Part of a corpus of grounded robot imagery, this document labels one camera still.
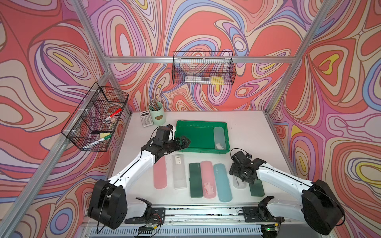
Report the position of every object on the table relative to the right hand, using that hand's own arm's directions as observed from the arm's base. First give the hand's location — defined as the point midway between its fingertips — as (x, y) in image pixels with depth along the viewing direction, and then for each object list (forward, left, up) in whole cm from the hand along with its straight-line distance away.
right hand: (239, 178), depth 85 cm
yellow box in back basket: (+49, +10, +34) cm, 60 cm away
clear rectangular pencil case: (+5, +35, -2) cm, 35 cm away
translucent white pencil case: (+28, +8, +1) cm, 29 cm away
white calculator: (+49, +63, +2) cm, 79 cm away
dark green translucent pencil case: (-7, -8, 0) cm, 10 cm away
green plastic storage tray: (+34, +20, -1) cm, 39 cm away
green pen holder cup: (+45, +51, +14) cm, 69 cm away
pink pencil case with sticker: (-5, +18, +2) cm, 19 cm away
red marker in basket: (+25, +65, +33) cm, 77 cm away
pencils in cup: (+47, +53, +17) cm, 73 cm away
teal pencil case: (-5, +10, 0) cm, 11 cm away
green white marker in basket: (+11, +69, +28) cm, 76 cm away
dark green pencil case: (0, +26, 0) cm, 26 cm away
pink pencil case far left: (+4, +47, +2) cm, 47 cm away
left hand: (+15, +30, +16) cm, 37 cm away
